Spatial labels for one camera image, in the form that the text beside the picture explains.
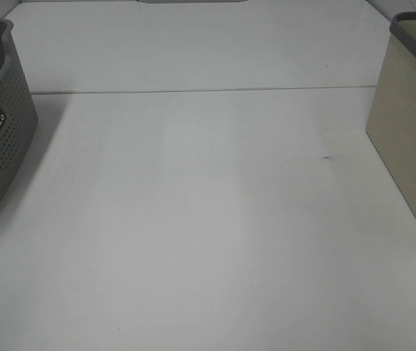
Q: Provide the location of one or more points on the beige plastic basket grey rim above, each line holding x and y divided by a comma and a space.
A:
391, 123

